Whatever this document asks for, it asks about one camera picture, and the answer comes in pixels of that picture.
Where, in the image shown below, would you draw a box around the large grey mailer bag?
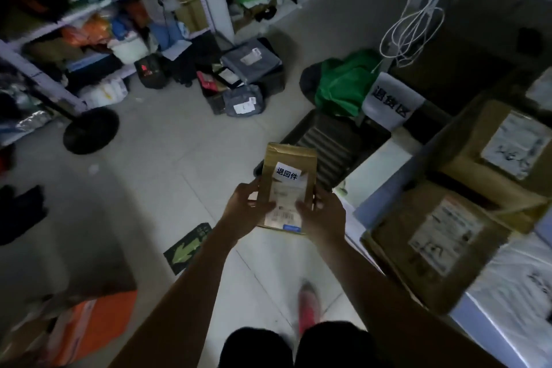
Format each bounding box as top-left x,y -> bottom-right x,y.
220,38 -> 283,85

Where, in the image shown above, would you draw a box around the person's right forearm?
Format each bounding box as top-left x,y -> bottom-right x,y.
309,232 -> 507,368

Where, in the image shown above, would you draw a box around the small grey mailer bag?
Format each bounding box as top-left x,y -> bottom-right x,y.
222,85 -> 264,117

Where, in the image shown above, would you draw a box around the white paper sign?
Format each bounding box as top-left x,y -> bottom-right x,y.
361,72 -> 426,132

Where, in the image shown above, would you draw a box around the flat brown cardboard box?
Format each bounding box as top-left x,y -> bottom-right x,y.
361,180 -> 516,316

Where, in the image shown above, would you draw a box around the person's black shorts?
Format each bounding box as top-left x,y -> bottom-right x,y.
218,321 -> 389,368

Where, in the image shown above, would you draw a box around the black round fan base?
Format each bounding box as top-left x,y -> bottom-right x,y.
63,106 -> 120,155

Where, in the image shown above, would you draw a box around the person's left forearm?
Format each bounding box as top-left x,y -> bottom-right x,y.
108,223 -> 239,368

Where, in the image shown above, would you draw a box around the black clothing bundle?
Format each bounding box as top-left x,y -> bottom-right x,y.
0,185 -> 48,246

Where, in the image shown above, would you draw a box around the black bag with red label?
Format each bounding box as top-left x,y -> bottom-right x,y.
134,54 -> 169,90

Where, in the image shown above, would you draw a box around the pile of parcels on shelves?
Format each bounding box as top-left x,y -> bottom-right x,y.
0,0 -> 212,110

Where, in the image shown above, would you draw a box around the person's right hand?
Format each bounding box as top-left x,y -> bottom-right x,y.
295,183 -> 347,244

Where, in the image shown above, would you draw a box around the black crate of parcels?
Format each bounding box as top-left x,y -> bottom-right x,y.
198,38 -> 287,116

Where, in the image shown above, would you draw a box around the green cloth bag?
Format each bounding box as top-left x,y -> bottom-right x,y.
314,49 -> 384,118

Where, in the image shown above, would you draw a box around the brown cardboard parcel with labels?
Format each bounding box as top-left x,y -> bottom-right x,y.
256,142 -> 318,235

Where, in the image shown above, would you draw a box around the white plastic bag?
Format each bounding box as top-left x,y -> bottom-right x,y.
81,77 -> 130,110

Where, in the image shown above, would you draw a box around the black plastic crate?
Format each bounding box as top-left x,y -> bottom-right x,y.
278,108 -> 392,192

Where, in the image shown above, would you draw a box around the large brown cardboard box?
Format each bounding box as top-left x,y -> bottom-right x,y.
427,98 -> 552,235

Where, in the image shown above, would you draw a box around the white plastic parcel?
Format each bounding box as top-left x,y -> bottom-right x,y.
451,232 -> 552,368

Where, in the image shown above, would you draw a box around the person's red shoe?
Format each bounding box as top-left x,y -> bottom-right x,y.
297,281 -> 322,338

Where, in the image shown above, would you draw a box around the orange cardboard box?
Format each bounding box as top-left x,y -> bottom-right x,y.
0,290 -> 139,368

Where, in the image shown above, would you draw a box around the person's left hand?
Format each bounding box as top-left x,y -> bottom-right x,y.
218,178 -> 277,242

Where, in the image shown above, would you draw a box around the white coiled cable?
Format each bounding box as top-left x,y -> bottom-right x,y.
379,0 -> 459,75

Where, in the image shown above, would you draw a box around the white metal shelving rack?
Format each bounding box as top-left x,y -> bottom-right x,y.
0,0 -> 235,116

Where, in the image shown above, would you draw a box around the green arrow floor sticker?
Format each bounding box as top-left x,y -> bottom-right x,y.
163,222 -> 213,276

